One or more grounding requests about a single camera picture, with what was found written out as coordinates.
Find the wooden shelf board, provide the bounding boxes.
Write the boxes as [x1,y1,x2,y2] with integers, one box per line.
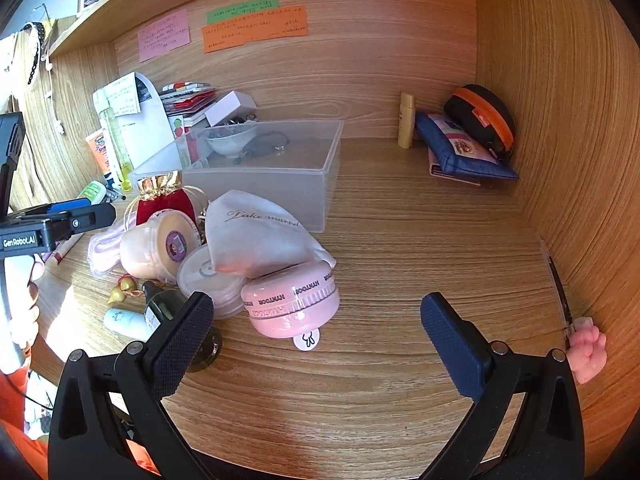
[47,0,546,58]

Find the stack of books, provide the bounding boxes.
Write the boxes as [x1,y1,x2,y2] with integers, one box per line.
[159,81,218,136]

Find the pink paper note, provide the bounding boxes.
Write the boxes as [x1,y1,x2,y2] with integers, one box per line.
[137,8,192,63]

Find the small white tube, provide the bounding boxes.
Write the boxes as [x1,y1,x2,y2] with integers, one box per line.
[104,308,153,342]

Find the orange clothing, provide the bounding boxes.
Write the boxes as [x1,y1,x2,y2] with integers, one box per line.
[0,365,51,461]

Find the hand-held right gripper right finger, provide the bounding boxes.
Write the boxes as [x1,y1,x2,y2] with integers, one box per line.
[419,292,586,480]

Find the gold pear charm with cord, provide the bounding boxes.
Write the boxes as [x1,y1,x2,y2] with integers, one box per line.
[107,275,146,305]

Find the white bowl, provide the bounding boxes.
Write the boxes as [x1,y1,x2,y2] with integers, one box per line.
[205,122,260,158]

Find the clear round container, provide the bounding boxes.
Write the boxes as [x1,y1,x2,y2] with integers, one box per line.
[176,245,246,320]

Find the pink wallet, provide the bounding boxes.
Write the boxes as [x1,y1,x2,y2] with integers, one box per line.
[429,160,482,187]

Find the clear plastic storage box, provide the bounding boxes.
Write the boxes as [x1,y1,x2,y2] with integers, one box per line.
[129,119,346,233]

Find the wooden desktop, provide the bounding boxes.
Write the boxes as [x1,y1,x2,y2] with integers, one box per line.
[30,135,601,466]

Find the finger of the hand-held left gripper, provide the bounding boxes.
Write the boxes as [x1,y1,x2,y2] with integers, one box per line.
[67,202,117,236]
[47,198,93,213]

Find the black pen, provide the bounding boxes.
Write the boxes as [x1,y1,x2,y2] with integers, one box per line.
[537,232,576,348]

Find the orange paper note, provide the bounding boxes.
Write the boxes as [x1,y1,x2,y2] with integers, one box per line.
[201,6,308,54]

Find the pink knitted band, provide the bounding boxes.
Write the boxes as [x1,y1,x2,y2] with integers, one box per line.
[88,220,131,277]

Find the white round tag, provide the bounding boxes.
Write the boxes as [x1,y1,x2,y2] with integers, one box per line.
[292,329,321,352]

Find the white printed paper slip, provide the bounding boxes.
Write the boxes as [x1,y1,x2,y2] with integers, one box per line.
[106,72,142,116]

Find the yellow liquid bottle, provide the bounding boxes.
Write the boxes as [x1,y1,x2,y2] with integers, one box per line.
[92,89,136,192]

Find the small white box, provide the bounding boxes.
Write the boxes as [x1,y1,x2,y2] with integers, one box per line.
[204,91,258,127]

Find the black headband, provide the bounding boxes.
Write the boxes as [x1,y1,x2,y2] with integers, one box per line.
[20,21,48,86]

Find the black orange zipper case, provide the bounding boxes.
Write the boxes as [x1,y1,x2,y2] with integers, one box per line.
[443,85,517,163]

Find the cream jar purple label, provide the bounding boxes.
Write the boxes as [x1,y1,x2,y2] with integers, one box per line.
[119,210,199,281]

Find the yellow tube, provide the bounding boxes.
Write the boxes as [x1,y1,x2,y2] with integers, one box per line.
[397,91,417,149]

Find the pink round case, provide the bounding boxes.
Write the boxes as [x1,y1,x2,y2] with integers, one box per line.
[241,261,341,338]

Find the red velvet pouch gold trim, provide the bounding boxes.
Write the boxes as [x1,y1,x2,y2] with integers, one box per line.
[135,170,201,225]

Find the green paper note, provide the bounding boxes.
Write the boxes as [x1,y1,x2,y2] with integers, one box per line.
[206,0,281,25]

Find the orange sunscreen tube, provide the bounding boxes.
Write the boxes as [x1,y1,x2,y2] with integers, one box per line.
[84,129,118,186]

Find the pink paw toy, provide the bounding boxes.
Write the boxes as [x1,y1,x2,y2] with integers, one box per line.
[568,317,608,385]

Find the white paper bag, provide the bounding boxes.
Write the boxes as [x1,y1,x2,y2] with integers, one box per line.
[120,72,173,166]

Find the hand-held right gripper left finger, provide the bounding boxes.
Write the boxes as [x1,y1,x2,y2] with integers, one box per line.
[47,291,216,480]

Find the person's left hand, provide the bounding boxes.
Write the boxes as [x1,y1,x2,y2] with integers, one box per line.
[7,261,46,361]

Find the dark green glass bottle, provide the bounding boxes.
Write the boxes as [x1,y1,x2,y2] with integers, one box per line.
[141,281,223,373]

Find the navy blue pouch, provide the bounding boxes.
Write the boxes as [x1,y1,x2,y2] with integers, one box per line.
[414,111,520,182]

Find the green white tube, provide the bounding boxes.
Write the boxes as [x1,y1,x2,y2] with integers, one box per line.
[76,181,108,206]

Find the white cloth pouch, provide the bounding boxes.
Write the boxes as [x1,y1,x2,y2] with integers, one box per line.
[204,189,338,278]

